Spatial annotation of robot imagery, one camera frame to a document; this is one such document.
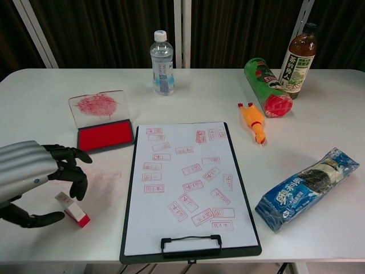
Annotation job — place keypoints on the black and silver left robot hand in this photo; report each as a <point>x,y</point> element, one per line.
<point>22,168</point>

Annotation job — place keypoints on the white and red stamp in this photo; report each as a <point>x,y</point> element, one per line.
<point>75,212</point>

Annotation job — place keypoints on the red ink pad clear lid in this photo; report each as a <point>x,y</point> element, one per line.
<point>105,137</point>

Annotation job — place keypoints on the dark pleated curtain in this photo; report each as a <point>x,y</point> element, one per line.
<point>242,28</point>
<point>342,31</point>
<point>14,37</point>
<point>99,31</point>

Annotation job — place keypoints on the clear water bottle white cap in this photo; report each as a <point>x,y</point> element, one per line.
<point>162,62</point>

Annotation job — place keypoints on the yellow rubber chicken toy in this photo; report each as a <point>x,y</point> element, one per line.
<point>252,120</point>

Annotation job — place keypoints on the black clipboard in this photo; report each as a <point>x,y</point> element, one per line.
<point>256,248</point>

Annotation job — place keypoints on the green Pringles can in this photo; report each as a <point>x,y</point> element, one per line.
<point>265,85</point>

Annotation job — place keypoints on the blue Oreo cookie package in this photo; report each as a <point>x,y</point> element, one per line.
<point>302,194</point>

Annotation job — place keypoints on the brown tea bottle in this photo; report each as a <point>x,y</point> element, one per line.
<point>298,65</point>

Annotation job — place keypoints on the white frame post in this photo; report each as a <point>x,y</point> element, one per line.
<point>182,34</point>
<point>35,34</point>
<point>303,14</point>

